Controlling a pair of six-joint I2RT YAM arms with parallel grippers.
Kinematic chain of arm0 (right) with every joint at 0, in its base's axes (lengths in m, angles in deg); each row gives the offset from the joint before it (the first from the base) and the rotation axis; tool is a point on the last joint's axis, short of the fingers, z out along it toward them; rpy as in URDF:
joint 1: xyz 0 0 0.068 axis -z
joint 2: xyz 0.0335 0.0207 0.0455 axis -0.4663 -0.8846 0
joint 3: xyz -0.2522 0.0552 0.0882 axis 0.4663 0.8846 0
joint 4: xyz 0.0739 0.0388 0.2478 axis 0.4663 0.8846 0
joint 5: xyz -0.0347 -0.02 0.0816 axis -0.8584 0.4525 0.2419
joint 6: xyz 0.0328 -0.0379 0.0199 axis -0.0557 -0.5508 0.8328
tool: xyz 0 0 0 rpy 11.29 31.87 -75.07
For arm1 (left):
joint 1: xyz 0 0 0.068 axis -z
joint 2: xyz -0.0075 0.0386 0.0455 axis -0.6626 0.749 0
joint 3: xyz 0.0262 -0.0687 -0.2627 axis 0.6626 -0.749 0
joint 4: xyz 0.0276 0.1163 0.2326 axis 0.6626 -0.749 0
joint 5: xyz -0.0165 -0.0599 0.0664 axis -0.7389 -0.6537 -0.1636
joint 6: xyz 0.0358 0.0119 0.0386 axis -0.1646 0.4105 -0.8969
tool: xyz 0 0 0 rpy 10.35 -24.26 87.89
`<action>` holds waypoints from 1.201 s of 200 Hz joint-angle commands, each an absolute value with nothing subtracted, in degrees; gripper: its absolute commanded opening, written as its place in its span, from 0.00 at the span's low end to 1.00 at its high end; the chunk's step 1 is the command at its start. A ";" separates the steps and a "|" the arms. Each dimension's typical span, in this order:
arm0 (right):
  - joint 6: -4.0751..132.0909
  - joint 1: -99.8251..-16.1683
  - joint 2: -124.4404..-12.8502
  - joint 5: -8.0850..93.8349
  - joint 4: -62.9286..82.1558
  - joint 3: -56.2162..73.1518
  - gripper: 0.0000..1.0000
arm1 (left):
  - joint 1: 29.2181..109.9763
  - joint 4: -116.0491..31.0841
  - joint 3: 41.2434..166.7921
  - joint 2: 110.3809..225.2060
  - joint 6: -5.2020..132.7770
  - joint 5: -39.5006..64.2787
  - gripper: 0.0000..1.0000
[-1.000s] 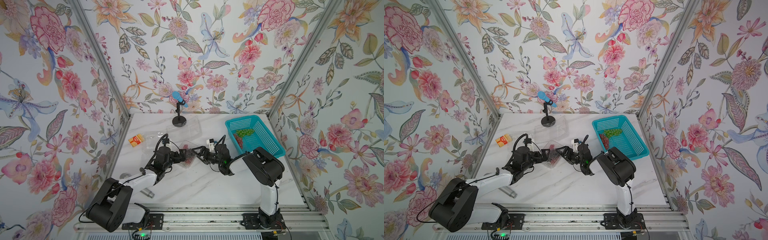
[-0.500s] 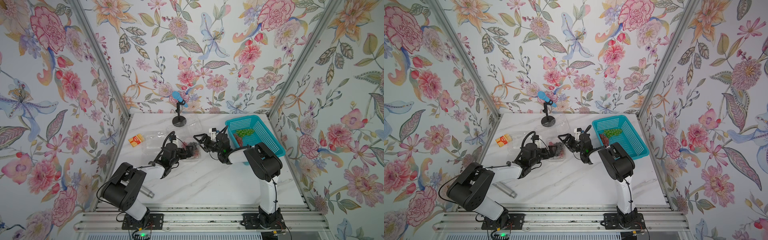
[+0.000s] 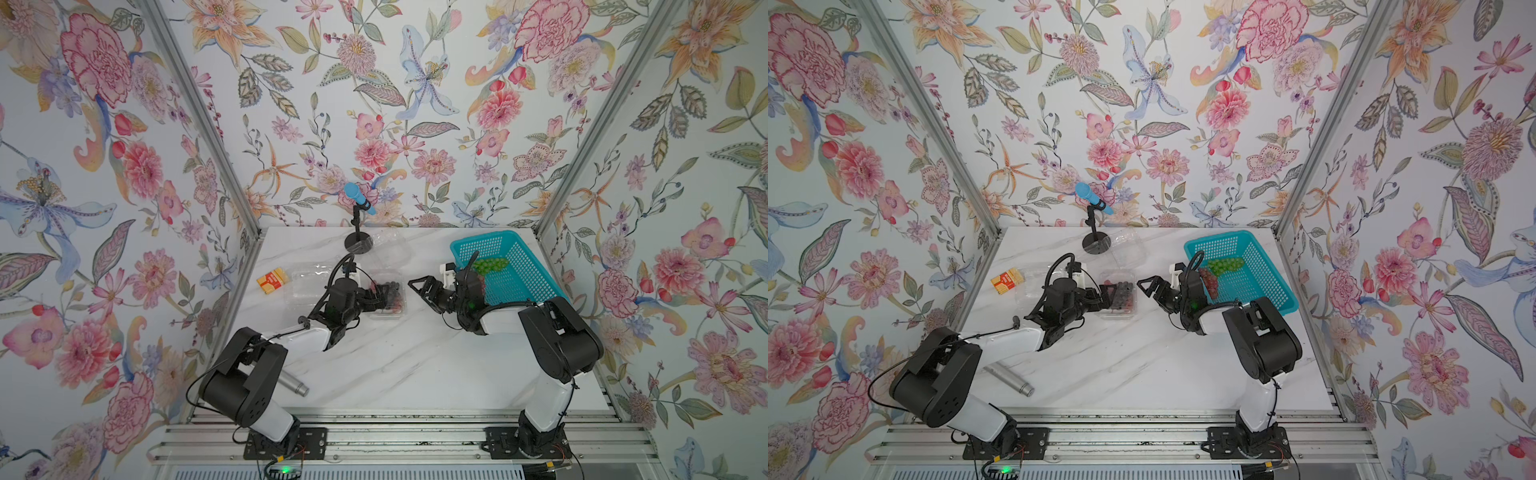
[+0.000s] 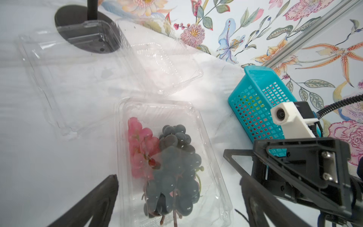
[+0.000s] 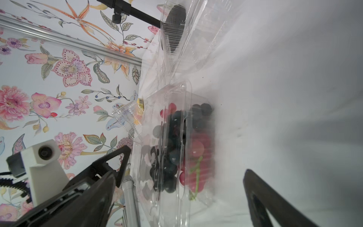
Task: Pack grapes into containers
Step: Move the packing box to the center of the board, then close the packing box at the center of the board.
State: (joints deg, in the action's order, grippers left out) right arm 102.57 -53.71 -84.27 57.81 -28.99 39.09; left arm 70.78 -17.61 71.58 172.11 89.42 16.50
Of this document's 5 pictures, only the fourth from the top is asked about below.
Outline red grape bunch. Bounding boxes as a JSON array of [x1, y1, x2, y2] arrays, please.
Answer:
[[128, 117, 161, 181]]

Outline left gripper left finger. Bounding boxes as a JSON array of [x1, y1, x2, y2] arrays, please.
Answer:
[[49, 175, 119, 227]]

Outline teal plastic mesh basket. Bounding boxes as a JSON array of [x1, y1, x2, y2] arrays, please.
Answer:
[[228, 66, 298, 141]]

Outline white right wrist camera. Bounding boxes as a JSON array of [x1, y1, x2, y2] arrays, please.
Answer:
[[270, 102, 319, 139]]

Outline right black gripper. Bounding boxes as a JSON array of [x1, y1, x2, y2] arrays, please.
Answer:
[[223, 138, 363, 221]]

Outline clear clamshell container front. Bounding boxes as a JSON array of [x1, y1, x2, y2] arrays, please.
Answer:
[[115, 97, 232, 227]]

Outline blue microphone on black stand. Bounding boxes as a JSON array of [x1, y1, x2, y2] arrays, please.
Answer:
[[54, 1, 121, 54]]

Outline clear clamshell container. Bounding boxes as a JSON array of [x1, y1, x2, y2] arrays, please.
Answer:
[[19, 19, 204, 139], [115, 97, 232, 227]]

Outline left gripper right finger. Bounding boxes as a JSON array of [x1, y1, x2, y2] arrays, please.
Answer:
[[240, 174, 309, 227]]

